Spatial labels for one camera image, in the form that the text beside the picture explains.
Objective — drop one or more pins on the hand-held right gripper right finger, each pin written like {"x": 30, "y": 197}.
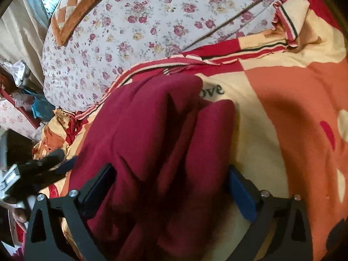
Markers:
{"x": 242, "y": 195}

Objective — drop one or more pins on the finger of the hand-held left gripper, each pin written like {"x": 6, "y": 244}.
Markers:
{"x": 65, "y": 165}
{"x": 46, "y": 161}

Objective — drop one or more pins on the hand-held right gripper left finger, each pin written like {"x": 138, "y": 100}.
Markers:
{"x": 95, "y": 189}

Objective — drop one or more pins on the dark red garment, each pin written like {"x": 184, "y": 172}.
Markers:
{"x": 152, "y": 141}

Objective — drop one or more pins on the person's left hand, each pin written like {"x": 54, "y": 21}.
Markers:
{"x": 20, "y": 215}

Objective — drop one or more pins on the floral cloth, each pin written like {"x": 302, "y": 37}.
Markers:
{"x": 13, "y": 121}

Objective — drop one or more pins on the blue plastic bag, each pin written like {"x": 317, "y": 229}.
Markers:
{"x": 40, "y": 106}

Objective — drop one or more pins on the printed red yellow blanket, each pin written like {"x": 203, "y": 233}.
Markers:
{"x": 285, "y": 100}

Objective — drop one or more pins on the beige curtain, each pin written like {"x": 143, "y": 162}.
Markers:
{"x": 21, "y": 32}

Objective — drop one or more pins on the orange quilted cushion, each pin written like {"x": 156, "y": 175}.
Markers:
{"x": 81, "y": 8}

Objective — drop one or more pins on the floral bed sheet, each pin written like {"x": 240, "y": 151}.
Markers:
{"x": 163, "y": 13}

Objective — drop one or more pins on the red wooden frame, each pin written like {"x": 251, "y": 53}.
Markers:
{"x": 24, "y": 113}

